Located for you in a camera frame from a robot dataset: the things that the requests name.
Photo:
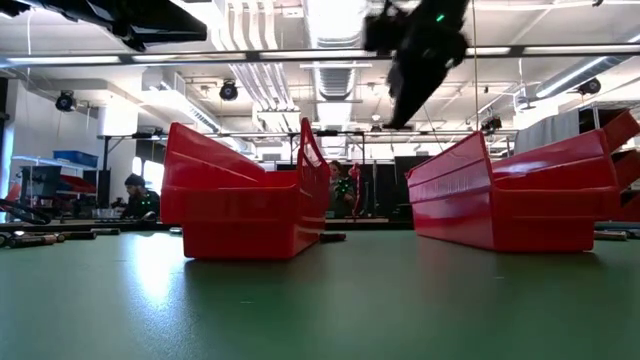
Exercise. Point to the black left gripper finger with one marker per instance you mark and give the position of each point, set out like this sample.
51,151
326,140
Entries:
170,27

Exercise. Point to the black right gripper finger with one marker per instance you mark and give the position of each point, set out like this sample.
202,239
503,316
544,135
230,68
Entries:
427,80
400,95

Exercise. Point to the small cylindrical battery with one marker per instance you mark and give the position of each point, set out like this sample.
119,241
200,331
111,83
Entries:
4,240
332,237

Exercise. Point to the small silver battery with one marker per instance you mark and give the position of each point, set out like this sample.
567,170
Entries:
175,230

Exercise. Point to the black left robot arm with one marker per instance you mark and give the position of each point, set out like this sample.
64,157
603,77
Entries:
12,6

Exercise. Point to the black ceiling spotlight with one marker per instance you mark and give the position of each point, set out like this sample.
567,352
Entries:
590,86
492,122
228,91
65,101

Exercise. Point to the person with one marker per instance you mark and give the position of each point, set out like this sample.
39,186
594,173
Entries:
341,192
140,200

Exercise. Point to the white curtain screen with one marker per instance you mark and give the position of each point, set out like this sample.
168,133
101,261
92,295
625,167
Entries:
547,131

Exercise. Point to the blue storage bin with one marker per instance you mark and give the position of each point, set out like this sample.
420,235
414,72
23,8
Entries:
75,158

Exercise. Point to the red plastic storage bin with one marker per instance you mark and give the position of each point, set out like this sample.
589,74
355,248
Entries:
540,220
240,225

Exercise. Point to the rack of red bins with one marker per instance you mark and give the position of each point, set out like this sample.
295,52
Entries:
627,170

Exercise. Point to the screws near left edge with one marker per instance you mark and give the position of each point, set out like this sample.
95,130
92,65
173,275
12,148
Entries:
32,241
79,235

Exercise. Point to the green table mat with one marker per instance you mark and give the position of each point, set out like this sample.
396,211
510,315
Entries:
320,310

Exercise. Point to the black copper Duracell battery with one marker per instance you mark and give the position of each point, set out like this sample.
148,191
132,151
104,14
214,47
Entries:
610,235

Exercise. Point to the ribbed silver air duct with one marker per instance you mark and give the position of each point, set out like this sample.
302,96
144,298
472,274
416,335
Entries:
335,80

